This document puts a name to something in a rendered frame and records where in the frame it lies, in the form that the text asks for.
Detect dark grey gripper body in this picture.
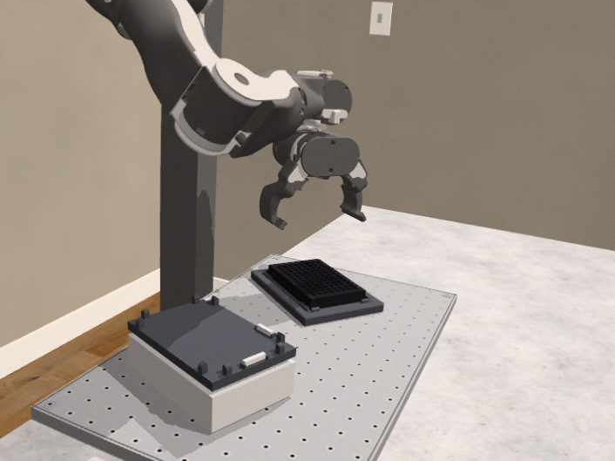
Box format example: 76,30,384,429
273,131,360,180

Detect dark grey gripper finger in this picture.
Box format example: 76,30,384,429
340,159,368,222
260,159,309,230

